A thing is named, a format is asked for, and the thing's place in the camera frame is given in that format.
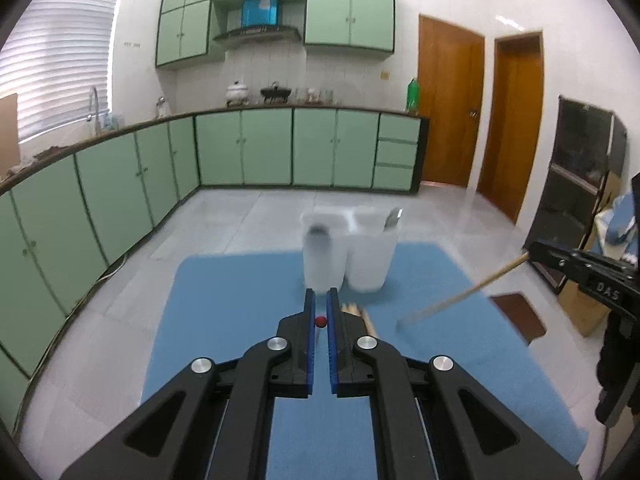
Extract cardboard box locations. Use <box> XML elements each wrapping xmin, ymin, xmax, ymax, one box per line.
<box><xmin>557</xmin><ymin>170</ymin><xmax>621</xmax><ymax>338</ymax></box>

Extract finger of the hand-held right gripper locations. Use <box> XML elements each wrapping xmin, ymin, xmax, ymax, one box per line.
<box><xmin>530</xmin><ymin>241</ymin><xmax>630</xmax><ymax>287</ymax></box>

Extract blue cloth bag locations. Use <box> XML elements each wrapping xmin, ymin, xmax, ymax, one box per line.
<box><xmin>595</xmin><ymin>194</ymin><xmax>640</xmax><ymax>261</ymax></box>

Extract chrome sink faucet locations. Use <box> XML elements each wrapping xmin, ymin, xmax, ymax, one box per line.
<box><xmin>86</xmin><ymin>86</ymin><xmax>103</xmax><ymax>136</ymax></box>

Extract brown wooden stool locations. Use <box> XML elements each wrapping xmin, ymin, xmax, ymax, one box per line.
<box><xmin>490</xmin><ymin>292</ymin><xmax>547</xmax><ymax>346</ymax></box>

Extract steel range hood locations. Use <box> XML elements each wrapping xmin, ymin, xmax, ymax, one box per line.
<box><xmin>212</xmin><ymin>26</ymin><xmax>302</xmax><ymax>51</ymax></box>

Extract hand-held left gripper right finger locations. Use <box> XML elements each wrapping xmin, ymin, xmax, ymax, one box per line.
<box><xmin>326</xmin><ymin>287</ymin><xmax>583</xmax><ymax>480</ymax></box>

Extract blue hood chimney cover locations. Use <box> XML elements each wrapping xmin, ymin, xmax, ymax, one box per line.
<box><xmin>241</xmin><ymin>0</ymin><xmax>281</xmax><ymax>28</ymax></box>

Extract wooden door with handle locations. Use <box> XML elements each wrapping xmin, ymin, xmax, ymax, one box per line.
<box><xmin>417</xmin><ymin>14</ymin><xmax>486</xmax><ymax>188</ymax></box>

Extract green wall kitchen cabinets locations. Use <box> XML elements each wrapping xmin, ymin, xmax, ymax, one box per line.
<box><xmin>155</xmin><ymin>0</ymin><xmax>397</xmax><ymax>68</ymax></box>

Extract white two-compartment utensil holder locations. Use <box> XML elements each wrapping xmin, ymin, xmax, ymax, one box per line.
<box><xmin>300</xmin><ymin>206</ymin><xmax>405</xmax><ymax>293</ymax></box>

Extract blue table mat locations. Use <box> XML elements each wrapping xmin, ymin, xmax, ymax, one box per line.
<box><xmin>141</xmin><ymin>241</ymin><xmax>590</xmax><ymax>480</ymax></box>

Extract black glass-front cabinet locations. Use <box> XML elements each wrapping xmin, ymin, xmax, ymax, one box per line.
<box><xmin>522</xmin><ymin>94</ymin><xmax>628</xmax><ymax>296</ymax></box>

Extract black wok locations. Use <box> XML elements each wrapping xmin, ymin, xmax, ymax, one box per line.
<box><xmin>260</xmin><ymin>81</ymin><xmax>292</xmax><ymax>105</ymax></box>

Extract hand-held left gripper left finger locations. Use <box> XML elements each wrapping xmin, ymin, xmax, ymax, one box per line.
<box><xmin>57</xmin><ymin>287</ymin><xmax>317</xmax><ymax>480</ymax></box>

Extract plain wooden door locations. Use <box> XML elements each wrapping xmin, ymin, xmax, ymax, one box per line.
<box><xmin>477</xmin><ymin>31</ymin><xmax>545</xmax><ymax>225</ymax></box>

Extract white window blind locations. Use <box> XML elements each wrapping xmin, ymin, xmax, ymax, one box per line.
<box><xmin>0</xmin><ymin>0</ymin><xmax>126</xmax><ymax>143</ymax></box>

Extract cardboard sheet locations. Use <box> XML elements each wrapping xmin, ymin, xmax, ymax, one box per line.
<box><xmin>0</xmin><ymin>92</ymin><xmax>21</xmax><ymax>173</ymax></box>

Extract green base kitchen cabinets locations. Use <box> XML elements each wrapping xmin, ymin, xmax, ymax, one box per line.
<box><xmin>0</xmin><ymin>105</ymin><xmax>430</xmax><ymax>431</ymax></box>

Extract white lidded pot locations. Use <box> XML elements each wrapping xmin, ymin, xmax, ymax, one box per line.
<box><xmin>226</xmin><ymin>80</ymin><xmax>249</xmax><ymax>107</ymax></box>

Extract row of glass jars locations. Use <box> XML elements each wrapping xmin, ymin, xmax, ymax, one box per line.
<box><xmin>295</xmin><ymin>87</ymin><xmax>335</xmax><ymax>105</ymax></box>

